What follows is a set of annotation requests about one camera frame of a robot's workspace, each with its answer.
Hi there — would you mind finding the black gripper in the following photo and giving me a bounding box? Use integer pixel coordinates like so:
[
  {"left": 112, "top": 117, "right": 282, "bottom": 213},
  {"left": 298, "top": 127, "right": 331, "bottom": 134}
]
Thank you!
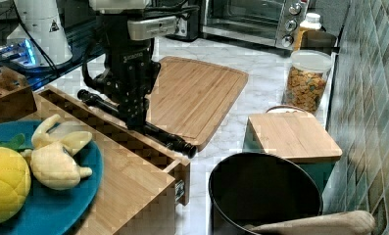
[{"left": 96, "top": 15, "right": 161, "bottom": 130}]

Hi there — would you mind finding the bamboo wooden drawer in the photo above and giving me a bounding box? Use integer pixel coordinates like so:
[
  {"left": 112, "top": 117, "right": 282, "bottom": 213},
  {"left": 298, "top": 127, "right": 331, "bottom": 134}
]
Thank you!
[{"left": 35, "top": 85, "right": 190, "bottom": 206}]

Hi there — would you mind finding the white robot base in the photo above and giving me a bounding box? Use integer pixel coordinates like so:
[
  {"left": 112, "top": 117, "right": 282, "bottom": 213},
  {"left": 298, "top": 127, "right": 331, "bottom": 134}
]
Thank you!
[{"left": 0, "top": 0, "right": 73, "bottom": 70}]

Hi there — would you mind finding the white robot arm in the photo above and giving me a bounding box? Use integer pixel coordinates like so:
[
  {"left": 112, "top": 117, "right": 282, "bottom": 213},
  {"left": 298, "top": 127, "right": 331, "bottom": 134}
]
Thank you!
[{"left": 82, "top": 0, "right": 161, "bottom": 131}]

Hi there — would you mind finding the bamboo drawer cabinet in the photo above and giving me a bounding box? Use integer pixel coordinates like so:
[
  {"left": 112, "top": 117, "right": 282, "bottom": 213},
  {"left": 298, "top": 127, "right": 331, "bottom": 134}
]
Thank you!
[{"left": 29, "top": 95, "right": 175, "bottom": 235}]

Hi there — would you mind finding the bamboo cutting board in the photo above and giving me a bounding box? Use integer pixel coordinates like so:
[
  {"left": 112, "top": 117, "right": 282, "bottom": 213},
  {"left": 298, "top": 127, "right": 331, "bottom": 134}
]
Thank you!
[{"left": 147, "top": 56, "right": 248, "bottom": 150}]

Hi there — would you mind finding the cream plush animal toy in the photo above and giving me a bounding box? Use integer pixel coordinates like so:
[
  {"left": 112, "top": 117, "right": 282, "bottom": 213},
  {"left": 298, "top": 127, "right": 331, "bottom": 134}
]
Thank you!
[{"left": 24, "top": 115, "right": 93, "bottom": 191}]

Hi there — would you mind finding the wooden organizer box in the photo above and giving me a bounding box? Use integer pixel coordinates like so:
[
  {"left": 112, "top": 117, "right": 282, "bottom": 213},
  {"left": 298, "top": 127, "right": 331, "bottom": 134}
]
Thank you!
[{"left": 0, "top": 67, "right": 37, "bottom": 123}]

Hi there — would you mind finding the teal blue plate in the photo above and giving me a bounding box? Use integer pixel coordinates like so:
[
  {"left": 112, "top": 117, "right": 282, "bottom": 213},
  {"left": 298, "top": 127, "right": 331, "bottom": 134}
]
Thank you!
[{"left": 0, "top": 120, "right": 103, "bottom": 235}]

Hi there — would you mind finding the black frying pan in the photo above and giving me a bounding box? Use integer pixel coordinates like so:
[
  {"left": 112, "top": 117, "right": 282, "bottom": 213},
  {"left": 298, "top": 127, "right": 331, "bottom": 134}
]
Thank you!
[{"left": 208, "top": 152, "right": 376, "bottom": 235}]

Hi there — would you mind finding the yellow plush corn toy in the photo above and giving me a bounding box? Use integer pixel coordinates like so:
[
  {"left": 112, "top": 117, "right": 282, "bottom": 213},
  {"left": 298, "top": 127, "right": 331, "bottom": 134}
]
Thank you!
[{"left": 0, "top": 147, "right": 31, "bottom": 223}]

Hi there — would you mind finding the white plate behind box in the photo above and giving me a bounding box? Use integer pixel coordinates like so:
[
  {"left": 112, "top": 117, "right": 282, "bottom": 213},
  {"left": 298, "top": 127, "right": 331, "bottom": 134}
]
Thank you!
[{"left": 266, "top": 105, "right": 306, "bottom": 114}]

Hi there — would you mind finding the silver toaster oven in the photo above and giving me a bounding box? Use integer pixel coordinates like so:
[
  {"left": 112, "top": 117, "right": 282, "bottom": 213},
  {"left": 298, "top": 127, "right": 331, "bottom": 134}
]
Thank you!
[{"left": 200, "top": 0, "right": 310, "bottom": 50}]

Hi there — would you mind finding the teal box with bamboo lid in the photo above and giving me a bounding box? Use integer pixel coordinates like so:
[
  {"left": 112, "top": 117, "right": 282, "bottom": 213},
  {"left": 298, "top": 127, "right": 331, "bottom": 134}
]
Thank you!
[{"left": 243, "top": 112, "right": 342, "bottom": 192}]

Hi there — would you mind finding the clear cereal jar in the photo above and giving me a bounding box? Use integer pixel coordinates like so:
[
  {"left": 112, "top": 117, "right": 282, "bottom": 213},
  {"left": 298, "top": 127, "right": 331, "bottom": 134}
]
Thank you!
[{"left": 283, "top": 50, "right": 332, "bottom": 115}]

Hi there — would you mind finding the yellow bottle with white cap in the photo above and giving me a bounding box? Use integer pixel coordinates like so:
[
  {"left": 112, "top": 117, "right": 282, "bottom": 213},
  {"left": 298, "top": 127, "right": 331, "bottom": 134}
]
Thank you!
[{"left": 294, "top": 13, "right": 321, "bottom": 51}]

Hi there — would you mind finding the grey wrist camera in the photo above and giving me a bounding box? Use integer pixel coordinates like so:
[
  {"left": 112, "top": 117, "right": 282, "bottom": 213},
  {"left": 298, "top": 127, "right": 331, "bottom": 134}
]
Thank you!
[{"left": 127, "top": 16, "right": 177, "bottom": 41}]

